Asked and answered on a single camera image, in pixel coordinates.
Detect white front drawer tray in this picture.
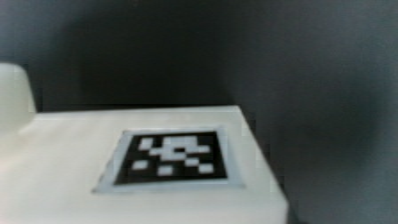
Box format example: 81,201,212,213
0,106,289,224

